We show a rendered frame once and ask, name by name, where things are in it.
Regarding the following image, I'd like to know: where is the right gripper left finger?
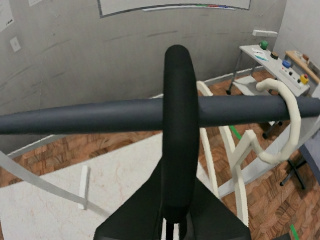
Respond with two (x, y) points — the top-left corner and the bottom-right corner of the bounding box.
(93, 157), (164, 240)

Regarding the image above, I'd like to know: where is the black wire hanger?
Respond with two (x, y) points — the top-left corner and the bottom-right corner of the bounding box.
(162, 45), (200, 240)

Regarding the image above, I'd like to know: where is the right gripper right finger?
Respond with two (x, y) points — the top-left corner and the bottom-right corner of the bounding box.
(178, 177), (252, 240)

